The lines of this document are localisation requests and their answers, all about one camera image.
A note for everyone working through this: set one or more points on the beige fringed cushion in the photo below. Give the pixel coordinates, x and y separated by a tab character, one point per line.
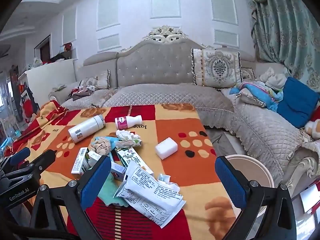
247	73

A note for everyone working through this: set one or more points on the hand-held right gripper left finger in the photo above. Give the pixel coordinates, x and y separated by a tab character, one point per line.
96	182

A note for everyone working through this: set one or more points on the long green white carton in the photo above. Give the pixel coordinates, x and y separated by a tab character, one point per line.
128	158

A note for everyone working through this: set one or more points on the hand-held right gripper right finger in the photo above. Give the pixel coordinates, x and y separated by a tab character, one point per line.
232	182

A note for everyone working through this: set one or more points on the small white bottle pink label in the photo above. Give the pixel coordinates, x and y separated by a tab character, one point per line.
127	122

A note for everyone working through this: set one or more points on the colourful striped blanket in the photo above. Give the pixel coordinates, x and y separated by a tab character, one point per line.
257	92

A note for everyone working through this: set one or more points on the large patterned beige cushion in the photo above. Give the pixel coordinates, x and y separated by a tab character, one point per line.
216	67

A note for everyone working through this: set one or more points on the white box orange print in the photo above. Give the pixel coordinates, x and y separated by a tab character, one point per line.
79	161

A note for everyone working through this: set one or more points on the teal patterned curtain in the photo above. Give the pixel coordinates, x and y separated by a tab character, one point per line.
282	30

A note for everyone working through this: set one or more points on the light green cloth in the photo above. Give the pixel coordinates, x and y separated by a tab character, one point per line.
110	193

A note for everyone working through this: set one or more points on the crumpled white green wrapper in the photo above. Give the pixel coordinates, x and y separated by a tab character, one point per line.
130	143

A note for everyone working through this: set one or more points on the pale grey bundled clothes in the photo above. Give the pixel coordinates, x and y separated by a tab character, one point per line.
273	78

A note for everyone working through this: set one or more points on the stuffed toy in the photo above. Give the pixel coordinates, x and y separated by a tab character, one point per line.
312	128

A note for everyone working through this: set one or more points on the grey quilted sofa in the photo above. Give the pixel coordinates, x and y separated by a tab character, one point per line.
155	70

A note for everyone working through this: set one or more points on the white cabinet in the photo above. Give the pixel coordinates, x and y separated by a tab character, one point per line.
50	80

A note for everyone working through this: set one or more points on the light blue snack packet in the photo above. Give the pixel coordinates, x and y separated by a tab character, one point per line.
112	140

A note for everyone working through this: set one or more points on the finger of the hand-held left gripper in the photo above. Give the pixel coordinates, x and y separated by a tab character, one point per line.
45	159
20	154

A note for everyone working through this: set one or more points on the white medicine box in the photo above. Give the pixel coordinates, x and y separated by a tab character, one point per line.
118	171

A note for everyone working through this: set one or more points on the large white bottle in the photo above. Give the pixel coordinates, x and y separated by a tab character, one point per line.
85	128

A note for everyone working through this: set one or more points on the dark red clothes pile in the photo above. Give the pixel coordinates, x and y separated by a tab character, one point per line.
81	93

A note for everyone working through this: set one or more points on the blue cushion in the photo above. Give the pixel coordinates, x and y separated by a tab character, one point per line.
297	100

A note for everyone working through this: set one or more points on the orange red printed blanket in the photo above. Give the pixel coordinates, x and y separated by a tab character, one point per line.
197	170

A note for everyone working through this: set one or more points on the white printed plastic packet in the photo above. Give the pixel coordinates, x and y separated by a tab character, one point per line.
147	182
156	211

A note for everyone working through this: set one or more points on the small patterned beige cushion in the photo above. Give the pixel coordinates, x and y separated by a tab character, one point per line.
100	80

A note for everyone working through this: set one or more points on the beige round trash bin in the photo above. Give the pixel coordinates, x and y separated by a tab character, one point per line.
252	170

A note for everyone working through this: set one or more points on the small white green box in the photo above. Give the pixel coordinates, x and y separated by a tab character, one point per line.
93	158

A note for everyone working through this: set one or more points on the white crumpled wrapper packet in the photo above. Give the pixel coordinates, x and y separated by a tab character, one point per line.
123	134

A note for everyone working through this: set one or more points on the crumpled brown paper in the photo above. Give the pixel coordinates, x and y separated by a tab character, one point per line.
101	147

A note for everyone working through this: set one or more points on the white foam block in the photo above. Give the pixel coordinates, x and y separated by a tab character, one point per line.
166	148

